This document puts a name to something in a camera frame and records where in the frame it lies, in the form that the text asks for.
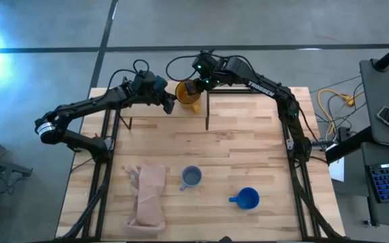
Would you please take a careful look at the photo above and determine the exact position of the grey mug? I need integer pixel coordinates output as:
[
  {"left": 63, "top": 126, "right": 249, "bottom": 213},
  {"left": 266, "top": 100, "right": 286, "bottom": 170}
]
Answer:
[{"left": 180, "top": 165, "right": 203, "bottom": 192}]

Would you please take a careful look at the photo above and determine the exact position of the blue mug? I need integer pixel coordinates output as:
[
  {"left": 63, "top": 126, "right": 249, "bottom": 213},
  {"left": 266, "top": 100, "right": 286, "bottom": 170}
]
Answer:
[{"left": 228, "top": 187, "right": 261, "bottom": 211}]

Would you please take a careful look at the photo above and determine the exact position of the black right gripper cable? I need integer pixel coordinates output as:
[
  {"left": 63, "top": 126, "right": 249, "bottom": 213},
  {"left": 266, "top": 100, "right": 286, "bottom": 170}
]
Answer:
[{"left": 165, "top": 49, "right": 217, "bottom": 82}]

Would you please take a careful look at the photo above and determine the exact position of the yellow cable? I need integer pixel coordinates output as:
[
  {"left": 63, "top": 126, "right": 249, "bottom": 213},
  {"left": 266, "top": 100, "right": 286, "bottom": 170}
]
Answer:
[{"left": 317, "top": 88, "right": 357, "bottom": 136}]

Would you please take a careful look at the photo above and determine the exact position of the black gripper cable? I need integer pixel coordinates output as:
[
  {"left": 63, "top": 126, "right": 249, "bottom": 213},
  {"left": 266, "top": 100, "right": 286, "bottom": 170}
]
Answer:
[
  {"left": 165, "top": 49, "right": 217, "bottom": 82},
  {"left": 105, "top": 59, "right": 151, "bottom": 92}
]

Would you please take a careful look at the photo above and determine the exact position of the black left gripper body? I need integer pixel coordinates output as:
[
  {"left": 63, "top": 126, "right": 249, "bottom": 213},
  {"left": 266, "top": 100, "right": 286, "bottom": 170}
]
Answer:
[{"left": 132, "top": 70, "right": 177, "bottom": 104}]

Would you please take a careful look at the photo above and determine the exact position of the white paper sheet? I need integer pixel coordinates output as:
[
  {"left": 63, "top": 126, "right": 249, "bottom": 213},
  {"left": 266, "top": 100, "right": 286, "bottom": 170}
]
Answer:
[{"left": 328, "top": 156, "right": 346, "bottom": 183}]

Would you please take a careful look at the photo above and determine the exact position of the black metal table frame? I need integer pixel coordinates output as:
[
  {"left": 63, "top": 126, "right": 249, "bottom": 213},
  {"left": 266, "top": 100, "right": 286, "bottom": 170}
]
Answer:
[{"left": 57, "top": 86, "right": 346, "bottom": 242}]

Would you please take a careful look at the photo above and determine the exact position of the yellow mug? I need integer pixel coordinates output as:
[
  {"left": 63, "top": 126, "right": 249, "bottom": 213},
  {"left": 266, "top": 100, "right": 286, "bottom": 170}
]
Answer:
[{"left": 175, "top": 80, "right": 203, "bottom": 115}]

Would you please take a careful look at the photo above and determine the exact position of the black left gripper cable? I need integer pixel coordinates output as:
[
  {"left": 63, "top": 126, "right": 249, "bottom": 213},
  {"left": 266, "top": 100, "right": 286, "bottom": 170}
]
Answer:
[{"left": 105, "top": 59, "right": 151, "bottom": 92}]

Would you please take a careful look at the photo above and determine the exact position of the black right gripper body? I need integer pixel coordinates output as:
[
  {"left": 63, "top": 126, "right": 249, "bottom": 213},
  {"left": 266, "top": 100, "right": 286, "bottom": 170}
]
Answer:
[{"left": 191, "top": 52, "right": 229, "bottom": 91}]

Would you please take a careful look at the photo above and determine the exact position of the beige cloth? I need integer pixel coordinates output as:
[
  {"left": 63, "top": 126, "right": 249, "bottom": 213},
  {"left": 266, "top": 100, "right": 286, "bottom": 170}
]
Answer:
[{"left": 124, "top": 164, "right": 167, "bottom": 232}]

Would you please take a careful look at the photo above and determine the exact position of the grey side desk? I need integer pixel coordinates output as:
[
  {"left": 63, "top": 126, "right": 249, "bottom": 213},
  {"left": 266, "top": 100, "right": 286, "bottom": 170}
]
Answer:
[{"left": 359, "top": 58, "right": 389, "bottom": 149}]

